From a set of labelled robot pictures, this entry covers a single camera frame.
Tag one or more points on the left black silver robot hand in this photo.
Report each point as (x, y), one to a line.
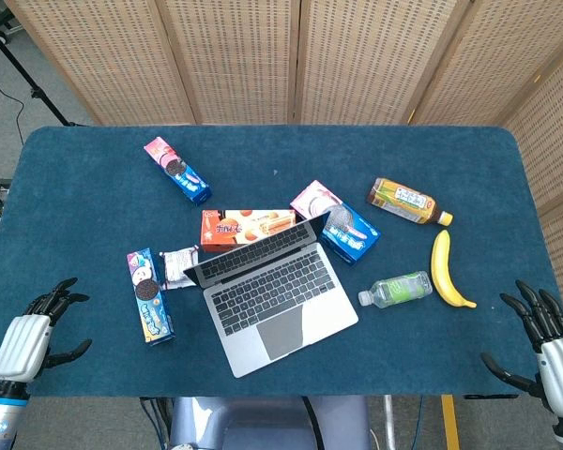
(23, 342)

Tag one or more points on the grey laptop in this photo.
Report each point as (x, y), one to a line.
(263, 300)

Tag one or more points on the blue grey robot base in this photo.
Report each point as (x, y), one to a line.
(263, 422)

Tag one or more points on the blue cartoon Oreo box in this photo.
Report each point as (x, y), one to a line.
(147, 295)

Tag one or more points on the blue carpet table mat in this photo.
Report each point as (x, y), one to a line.
(75, 211)

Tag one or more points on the yellow banana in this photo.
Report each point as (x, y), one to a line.
(441, 267)

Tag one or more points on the white snack packet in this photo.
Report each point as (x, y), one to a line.
(176, 267)

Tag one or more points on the white table leg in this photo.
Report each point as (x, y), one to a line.
(389, 419)

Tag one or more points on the clear water bottle green label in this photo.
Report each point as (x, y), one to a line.
(399, 288)

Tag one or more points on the slim pink blue Oreo box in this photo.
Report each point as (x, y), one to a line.
(178, 171)

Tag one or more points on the brown tea bottle yellow label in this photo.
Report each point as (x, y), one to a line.
(403, 199)

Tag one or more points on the orange wafer biscuit box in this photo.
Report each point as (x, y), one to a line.
(234, 227)

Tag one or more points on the black tripod stand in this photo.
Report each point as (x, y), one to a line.
(37, 94)

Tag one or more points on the wide pink blue Oreo box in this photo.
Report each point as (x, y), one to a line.
(352, 234)

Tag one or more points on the wicker folding screen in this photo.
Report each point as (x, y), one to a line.
(239, 56)

